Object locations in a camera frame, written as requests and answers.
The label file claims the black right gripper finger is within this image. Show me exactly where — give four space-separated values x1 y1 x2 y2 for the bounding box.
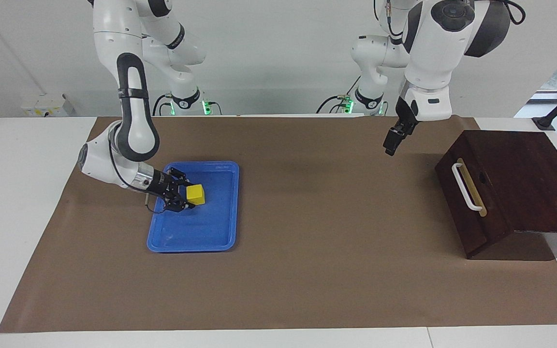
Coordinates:
162 196 196 213
168 167 196 188

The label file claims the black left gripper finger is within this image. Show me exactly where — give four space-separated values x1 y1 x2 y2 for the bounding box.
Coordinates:
383 127 407 156

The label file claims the yellow cube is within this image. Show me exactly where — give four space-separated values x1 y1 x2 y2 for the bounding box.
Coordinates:
186 184 206 206

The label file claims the wooden drawer with white handle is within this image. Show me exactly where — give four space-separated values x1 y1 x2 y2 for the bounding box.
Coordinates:
435 130 512 260

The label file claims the blue plastic tray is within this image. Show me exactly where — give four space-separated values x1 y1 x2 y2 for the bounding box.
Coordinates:
147 161 240 253

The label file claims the brown paper table mat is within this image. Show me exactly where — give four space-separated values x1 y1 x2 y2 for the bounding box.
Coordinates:
0 116 557 334

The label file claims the white socket box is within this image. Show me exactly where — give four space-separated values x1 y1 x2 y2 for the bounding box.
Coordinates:
20 94 78 117

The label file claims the dark wooden cabinet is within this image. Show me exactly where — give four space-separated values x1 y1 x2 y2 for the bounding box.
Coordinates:
435 130 557 261

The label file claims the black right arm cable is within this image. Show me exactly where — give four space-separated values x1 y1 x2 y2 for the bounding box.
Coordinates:
108 138 168 214

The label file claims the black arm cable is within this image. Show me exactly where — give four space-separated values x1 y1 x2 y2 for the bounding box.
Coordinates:
108 138 168 214
374 0 527 37

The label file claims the black base cable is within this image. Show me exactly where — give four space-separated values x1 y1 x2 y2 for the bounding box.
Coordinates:
152 93 170 116
316 94 352 115

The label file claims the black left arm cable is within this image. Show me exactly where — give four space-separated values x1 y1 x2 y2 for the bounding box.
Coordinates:
374 0 527 37

